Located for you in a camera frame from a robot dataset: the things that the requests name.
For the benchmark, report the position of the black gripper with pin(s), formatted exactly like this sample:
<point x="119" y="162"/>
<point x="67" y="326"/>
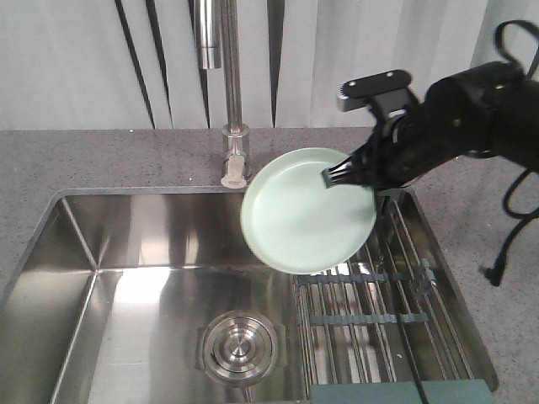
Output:
<point x="398" y="151"/>

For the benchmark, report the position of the mint green ceramic plate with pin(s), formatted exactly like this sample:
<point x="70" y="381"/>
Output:
<point x="294" y="223"/>

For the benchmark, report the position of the stainless steel faucet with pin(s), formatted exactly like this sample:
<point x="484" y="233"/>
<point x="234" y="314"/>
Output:
<point x="217" y="45"/>

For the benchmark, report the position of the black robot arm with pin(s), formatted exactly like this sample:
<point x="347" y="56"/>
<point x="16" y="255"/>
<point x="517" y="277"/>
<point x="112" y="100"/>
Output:
<point x="489" y="111"/>

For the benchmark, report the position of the grey-green dish drying rack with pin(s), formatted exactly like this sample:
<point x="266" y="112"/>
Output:
<point x="388" y="325"/>

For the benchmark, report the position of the round steel sink drain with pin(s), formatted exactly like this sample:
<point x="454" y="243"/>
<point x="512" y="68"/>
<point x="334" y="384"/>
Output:
<point x="240" y="348"/>

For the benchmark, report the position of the stainless steel sink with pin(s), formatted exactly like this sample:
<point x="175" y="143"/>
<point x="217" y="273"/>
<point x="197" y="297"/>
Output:
<point x="113" y="288"/>

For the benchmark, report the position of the white pleated curtain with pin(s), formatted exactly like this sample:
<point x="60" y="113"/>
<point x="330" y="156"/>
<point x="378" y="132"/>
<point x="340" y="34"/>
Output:
<point x="75" y="65"/>

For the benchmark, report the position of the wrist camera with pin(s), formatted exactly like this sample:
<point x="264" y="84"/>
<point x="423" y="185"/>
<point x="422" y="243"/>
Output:
<point x="356" y="93"/>

